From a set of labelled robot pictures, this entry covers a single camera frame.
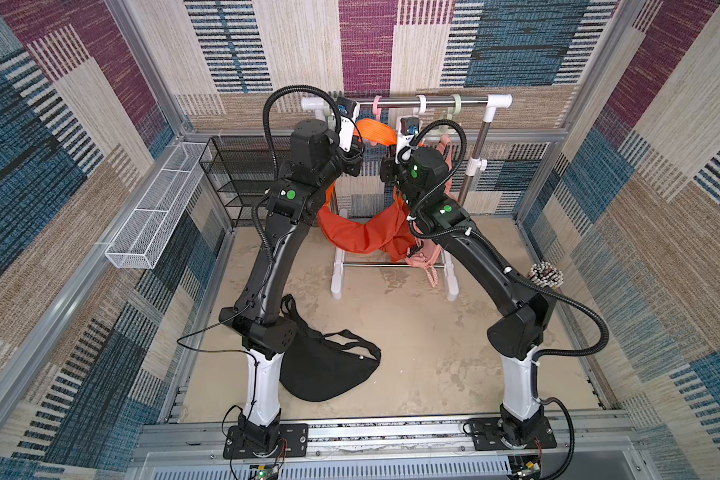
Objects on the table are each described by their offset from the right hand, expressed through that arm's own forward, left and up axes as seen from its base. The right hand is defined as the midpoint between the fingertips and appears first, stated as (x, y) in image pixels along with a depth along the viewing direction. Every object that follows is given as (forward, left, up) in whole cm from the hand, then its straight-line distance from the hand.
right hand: (396, 144), depth 73 cm
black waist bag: (-37, +21, -46) cm, 63 cm away
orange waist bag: (-10, +1, -21) cm, 23 cm away
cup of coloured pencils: (-20, -40, -28) cm, 53 cm away
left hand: (-4, +9, +5) cm, 11 cm away
